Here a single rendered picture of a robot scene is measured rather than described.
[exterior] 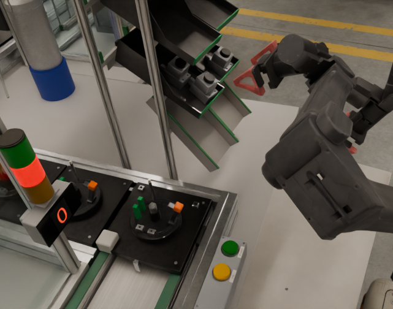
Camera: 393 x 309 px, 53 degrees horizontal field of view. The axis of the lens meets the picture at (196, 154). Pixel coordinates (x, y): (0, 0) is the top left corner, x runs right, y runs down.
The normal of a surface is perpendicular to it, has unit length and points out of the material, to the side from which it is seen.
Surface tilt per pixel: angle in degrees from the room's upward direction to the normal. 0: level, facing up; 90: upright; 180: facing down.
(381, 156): 0
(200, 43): 25
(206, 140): 45
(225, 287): 0
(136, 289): 0
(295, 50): 55
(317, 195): 60
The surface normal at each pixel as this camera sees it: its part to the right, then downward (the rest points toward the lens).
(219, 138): 0.54, -0.29
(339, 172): -0.58, 0.13
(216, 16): 0.28, -0.52
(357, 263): -0.09, -0.72
